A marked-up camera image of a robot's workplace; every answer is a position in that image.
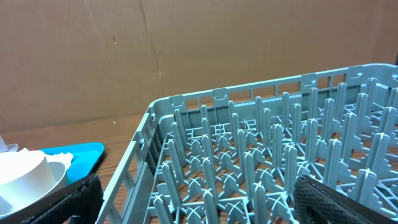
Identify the white ceramic cup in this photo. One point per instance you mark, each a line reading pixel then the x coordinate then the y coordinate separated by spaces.
pixel 14 162

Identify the clear plastic bin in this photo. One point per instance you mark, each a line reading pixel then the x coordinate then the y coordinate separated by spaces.
pixel 7 147

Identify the grey saucer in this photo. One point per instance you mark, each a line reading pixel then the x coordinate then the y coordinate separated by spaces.
pixel 59 174

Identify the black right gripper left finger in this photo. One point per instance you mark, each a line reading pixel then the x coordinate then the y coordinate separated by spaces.
pixel 82 205

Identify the grey plastic dish rack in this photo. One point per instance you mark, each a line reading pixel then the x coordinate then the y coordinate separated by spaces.
pixel 233 154

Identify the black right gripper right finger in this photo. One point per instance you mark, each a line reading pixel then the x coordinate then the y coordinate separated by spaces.
pixel 315 202

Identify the brown cardboard backdrop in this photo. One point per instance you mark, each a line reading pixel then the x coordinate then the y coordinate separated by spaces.
pixel 67 61

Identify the teal plastic tray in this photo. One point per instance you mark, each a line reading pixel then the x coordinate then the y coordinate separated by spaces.
pixel 85 158

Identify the white napkin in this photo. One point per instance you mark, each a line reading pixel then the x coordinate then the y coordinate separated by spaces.
pixel 64 158

